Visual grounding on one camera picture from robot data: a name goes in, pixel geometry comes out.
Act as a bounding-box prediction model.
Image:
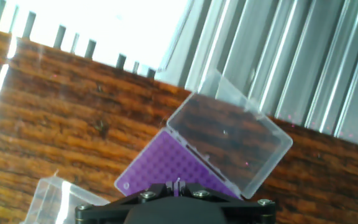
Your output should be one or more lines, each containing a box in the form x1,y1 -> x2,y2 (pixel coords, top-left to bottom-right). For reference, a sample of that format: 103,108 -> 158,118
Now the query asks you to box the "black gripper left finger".
75,182 -> 177,224

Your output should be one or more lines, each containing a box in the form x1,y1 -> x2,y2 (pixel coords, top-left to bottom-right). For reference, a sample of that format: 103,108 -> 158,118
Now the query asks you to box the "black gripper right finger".
176,182 -> 277,224

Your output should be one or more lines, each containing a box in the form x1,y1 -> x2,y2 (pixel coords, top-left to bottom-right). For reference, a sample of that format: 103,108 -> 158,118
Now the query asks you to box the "purple pipette tip rack box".
19,176 -> 111,224
114,68 -> 294,200

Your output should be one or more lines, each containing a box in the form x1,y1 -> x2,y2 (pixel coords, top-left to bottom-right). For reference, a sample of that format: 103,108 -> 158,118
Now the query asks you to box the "brown wooden board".
0,24 -> 358,224

